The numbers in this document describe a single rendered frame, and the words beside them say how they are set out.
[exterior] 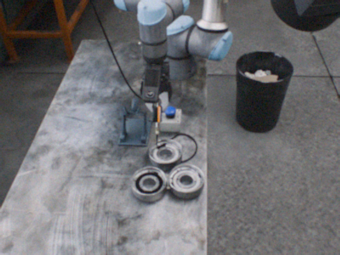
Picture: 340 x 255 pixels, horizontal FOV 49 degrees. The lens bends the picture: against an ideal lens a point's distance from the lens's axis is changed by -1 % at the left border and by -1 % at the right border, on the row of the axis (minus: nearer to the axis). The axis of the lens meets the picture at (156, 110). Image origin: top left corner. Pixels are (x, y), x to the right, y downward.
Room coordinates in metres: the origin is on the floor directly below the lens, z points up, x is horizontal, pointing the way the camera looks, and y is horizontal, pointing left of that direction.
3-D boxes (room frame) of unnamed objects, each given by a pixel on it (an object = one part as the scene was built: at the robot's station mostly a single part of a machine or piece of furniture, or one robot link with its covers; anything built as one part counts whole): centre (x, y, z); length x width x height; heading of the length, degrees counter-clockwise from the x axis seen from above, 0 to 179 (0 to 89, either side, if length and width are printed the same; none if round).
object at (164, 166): (0.82, -0.02, 0.82); 0.10 x 0.10 x 0.04
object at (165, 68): (0.93, -0.01, 1.07); 0.09 x 0.08 x 0.12; 170
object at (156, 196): (0.70, 0.04, 0.82); 0.10 x 0.10 x 0.04
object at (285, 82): (1.83, -0.66, 0.21); 0.34 x 0.34 x 0.43
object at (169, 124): (0.98, -0.05, 0.82); 0.08 x 0.07 x 0.05; 171
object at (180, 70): (1.31, -0.11, 0.85); 0.15 x 0.15 x 0.10
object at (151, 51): (0.92, 0.00, 1.15); 0.08 x 0.08 x 0.05
